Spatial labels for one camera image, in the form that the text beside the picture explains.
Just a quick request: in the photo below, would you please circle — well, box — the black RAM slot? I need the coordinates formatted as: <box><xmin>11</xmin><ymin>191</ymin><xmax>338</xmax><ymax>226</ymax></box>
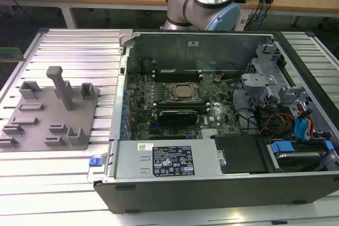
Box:
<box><xmin>153</xmin><ymin>78</ymin><xmax>203</xmax><ymax>83</ymax></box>
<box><xmin>153</xmin><ymin>69</ymin><xmax>203</xmax><ymax>74</ymax></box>
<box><xmin>156</xmin><ymin>102</ymin><xmax>210</xmax><ymax>106</ymax></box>
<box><xmin>153</xmin><ymin>73</ymin><xmax>203</xmax><ymax>77</ymax></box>
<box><xmin>153</xmin><ymin>75</ymin><xmax>203</xmax><ymax>79</ymax></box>

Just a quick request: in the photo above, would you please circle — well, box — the metal socket cover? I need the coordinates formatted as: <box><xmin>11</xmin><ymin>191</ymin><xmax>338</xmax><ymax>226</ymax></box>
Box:
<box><xmin>168</xmin><ymin>82</ymin><xmax>203</xmax><ymax>103</ymax></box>

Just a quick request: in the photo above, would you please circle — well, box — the silver CPU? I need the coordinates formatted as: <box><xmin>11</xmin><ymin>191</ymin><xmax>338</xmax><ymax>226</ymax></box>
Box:
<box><xmin>176</xmin><ymin>86</ymin><xmax>195</xmax><ymax>98</ymax></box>

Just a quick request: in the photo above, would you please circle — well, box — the black graphics card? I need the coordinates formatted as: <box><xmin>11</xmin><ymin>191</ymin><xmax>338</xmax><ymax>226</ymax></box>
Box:
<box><xmin>158</xmin><ymin>109</ymin><xmax>199</xmax><ymax>126</ymax></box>

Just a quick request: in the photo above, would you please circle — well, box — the green motherboard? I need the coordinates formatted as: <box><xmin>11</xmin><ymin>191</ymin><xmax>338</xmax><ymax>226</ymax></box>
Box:
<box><xmin>126</xmin><ymin>71</ymin><xmax>244</xmax><ymax>141</ymax></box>

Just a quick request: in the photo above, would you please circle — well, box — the silver power supply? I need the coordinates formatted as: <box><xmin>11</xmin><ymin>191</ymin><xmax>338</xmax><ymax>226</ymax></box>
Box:
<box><xmin>104</xmin><ymin>138</ymin><xmax>226</xmax><ymax>182</ymax></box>

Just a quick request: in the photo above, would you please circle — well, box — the black plastic shroud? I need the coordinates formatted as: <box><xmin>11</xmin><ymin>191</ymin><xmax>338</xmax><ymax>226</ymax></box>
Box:
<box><xmin>211</xmin><ymin>134</ymin><xmax>269</xmax><ymax>175</ymax></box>

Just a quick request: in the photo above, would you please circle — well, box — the silver drive cage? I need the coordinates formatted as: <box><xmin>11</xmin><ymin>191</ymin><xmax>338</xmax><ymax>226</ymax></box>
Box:
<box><xmin>239</xmin><ymin>43</ymin><xmax>288</xmax><ymax>110</ymax></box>

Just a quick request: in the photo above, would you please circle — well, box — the open PC case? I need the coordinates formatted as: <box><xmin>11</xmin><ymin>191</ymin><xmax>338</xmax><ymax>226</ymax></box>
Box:
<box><xmin>87</xmin><ymin>29</ymin><xmax>339</xmax><ymax>215</ymax></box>

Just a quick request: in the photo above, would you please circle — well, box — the blue disk carrier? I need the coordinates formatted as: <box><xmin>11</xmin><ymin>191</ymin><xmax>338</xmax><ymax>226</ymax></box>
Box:
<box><xmin>269</xmin><ymin>138</ymin><xmax>335</xmax><ymax>174</ymax></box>

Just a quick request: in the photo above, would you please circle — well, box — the grey parts rack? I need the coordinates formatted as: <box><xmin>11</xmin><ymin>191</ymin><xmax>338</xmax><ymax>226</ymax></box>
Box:
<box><xmin>0</xmin><ymin>65</ymin><xmax>101</xmax><ymax>152</ymax></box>

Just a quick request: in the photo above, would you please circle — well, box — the red yellow wire bundle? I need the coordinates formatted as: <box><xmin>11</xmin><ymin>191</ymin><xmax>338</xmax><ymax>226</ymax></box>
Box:
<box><xmin>258</xmin><ymin>112</ymin><xmax>296</xmax><ymax>135</ymax></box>

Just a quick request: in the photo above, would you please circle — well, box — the blue flat data cable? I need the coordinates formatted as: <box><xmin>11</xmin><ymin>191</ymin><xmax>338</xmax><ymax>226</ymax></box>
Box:
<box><xmin>293</xmin><ymin>109</ymin><xmax>315</xmax><ymax>142</ymax></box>

